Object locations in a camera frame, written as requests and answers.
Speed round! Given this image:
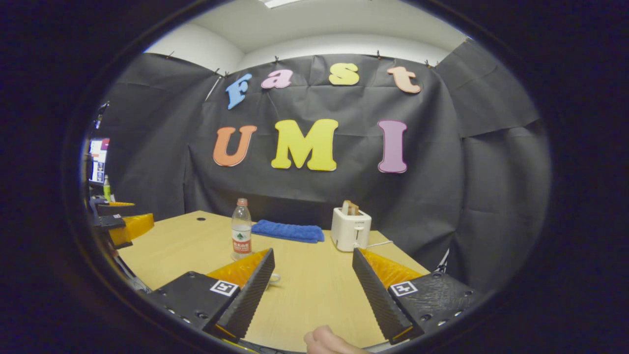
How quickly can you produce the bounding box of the blue folded towel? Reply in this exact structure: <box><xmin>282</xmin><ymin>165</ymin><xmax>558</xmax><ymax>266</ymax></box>
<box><xmin>251</xmin><ymin>219</ymin><xmax>325</xmax><ymax>244</ymax></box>

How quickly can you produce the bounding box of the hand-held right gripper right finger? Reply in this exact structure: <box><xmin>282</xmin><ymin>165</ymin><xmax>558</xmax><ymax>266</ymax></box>
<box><xmin>352</xmin><ymin>248</ymin><xmax>480</xmax><ymax>346</ymax></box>

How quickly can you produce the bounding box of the computer monitor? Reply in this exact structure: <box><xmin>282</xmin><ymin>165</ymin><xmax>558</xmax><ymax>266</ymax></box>
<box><xmin>88</xmin><ymin>138</ymin><xmax>110</xmax><ymax>185</ymax></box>

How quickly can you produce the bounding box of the white toaster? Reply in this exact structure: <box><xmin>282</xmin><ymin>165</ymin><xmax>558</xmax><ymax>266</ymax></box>
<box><xmin>331</xmin><ymin>206</ymin><xmax>372</xmax><ymax>252</ymax></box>

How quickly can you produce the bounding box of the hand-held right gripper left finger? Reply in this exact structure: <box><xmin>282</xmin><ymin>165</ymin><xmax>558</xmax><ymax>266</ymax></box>
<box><xmin>147</xmin><ymin>248</ymin><xmax>276</xmax><ymax>344</ymax></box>

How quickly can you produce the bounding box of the black backdrop cloth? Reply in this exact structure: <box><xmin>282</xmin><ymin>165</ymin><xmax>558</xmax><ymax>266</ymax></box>
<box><xmin>93</xmin><ymin>38</ymin><xmax>552</xmax><ymax>293</ymax></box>

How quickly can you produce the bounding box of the clear plastic water bottle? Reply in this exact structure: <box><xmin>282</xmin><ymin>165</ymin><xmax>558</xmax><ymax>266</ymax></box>
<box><xmin>231</xmin><ymin>198</ymin><xmax>253</xmax><ymax>260</ymax></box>

